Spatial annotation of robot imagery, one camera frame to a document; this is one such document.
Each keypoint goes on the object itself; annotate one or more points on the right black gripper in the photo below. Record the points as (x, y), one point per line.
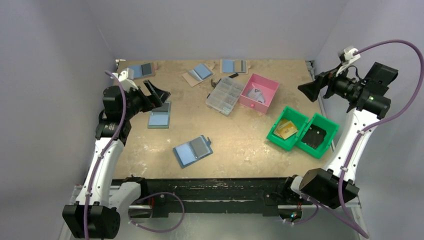
(326, 85)

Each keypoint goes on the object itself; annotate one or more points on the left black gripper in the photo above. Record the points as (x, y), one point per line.
(158, 97)

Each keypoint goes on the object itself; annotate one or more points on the gold card from holder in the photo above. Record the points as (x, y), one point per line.
(294, 130)

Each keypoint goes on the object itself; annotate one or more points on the blue card holder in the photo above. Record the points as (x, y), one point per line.
(192, 151)

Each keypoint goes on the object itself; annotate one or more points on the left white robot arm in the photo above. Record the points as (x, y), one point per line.
(96, 213)

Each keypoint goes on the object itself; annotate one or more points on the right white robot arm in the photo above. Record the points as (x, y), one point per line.
(334, 184)

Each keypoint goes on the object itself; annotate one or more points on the teal open card holder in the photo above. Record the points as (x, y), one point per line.
(159, 118)

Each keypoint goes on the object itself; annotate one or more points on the brown open card holder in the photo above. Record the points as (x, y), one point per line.
(144, 70)

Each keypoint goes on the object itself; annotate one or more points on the black cards in lid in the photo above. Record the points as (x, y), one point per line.
(314, 136)

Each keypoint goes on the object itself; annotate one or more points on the gold credit card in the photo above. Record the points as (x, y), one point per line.
(283, 129)

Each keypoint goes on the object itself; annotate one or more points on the tan open card holder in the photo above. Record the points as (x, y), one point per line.
(198, 74)

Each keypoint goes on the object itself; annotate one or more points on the cards in pink bin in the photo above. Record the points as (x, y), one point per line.
(256, 95)

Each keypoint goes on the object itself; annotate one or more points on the beige open card holder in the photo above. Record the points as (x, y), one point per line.
(234, 66)

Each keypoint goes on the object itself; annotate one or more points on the green tray lid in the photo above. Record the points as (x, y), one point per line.
(329, 126)

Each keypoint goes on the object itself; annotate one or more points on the green plastic tray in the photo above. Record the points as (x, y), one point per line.
(300, 121)

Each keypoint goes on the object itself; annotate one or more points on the pink plastic bin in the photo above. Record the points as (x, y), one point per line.
(268, 87)

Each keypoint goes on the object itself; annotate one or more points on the clear plastic organizer box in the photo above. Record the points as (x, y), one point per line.
(225, 95)

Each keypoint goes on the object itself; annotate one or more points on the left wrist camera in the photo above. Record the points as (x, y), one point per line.
(126, 78)

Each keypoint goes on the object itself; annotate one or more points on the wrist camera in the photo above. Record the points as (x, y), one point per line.
(126, 78)
(347, 57)

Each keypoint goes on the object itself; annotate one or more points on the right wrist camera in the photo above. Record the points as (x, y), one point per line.
(347, 57)

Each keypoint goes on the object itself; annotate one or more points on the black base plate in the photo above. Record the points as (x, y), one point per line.
(267, 196)

